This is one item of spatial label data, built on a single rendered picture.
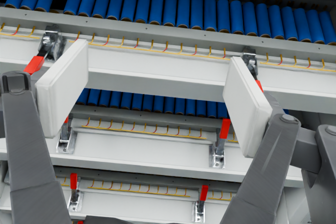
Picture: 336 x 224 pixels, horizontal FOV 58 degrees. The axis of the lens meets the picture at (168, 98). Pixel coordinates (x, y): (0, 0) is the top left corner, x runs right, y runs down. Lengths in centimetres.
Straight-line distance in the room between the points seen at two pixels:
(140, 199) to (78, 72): 54
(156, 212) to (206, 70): 38
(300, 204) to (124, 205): 36
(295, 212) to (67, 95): 59
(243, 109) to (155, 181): 54
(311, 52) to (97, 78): 30
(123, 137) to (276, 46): 30
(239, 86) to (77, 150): 42
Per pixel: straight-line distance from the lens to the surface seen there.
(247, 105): 16
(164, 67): 42
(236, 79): 19
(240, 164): 57
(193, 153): 56
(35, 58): 40
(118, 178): 69
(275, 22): 50
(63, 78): 16
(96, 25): 44
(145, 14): 46
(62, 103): 16
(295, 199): 69
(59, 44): 44
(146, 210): 70
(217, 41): 43
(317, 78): 48
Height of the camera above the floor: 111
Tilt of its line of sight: 39 degrees down
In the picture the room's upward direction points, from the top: 8 degrees clockwise
